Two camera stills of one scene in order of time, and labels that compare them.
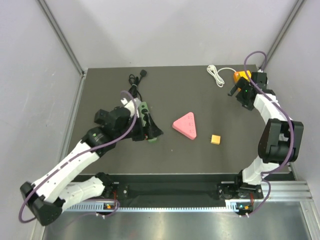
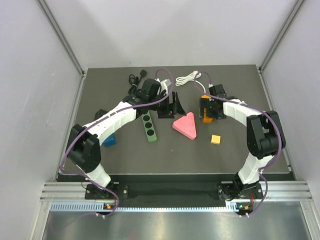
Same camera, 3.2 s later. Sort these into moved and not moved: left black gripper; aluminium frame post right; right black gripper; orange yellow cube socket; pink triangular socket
Moved: right black gripper; left black gripper; orange yellow cube socket
Not moved: aluminium frame post right; pink triangular socket
